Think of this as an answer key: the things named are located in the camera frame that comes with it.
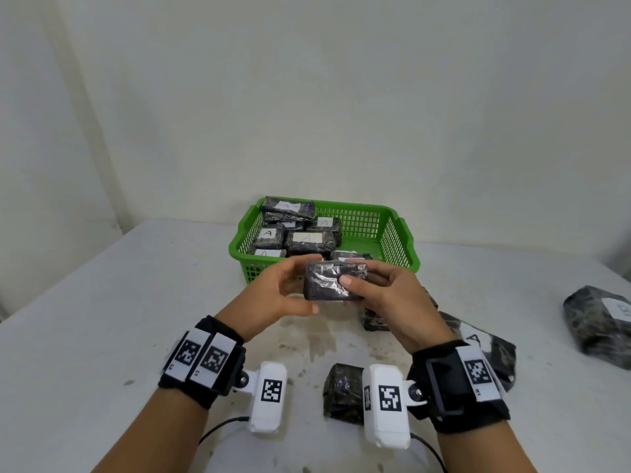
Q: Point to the person's left hand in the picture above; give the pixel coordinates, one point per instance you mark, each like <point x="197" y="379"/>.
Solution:
<point x="256" y="300"/>

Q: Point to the person's right hand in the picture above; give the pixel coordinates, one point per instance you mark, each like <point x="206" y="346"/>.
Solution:
<point x="409" y="315"/>

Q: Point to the green plastic basket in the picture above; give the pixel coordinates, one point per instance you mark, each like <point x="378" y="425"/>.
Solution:
<point x="241" y="258"/>

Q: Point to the black packets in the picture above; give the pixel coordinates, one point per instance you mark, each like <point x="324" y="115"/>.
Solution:
<point x="310" y="243"/>

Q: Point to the large black packet labelled B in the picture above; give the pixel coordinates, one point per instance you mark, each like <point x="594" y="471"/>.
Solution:
<point x="591" y="325"/>

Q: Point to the person's right forearm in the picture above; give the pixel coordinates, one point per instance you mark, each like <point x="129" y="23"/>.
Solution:
<point x="483" y="453"/>

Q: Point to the person's left forearm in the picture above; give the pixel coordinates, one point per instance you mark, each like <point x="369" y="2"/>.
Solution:
<point x="153" y="438"/>

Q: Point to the black wristband with marker tags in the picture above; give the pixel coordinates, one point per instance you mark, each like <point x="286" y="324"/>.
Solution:
<point x="439" y="389"/>
<point x="222" y="330"/>

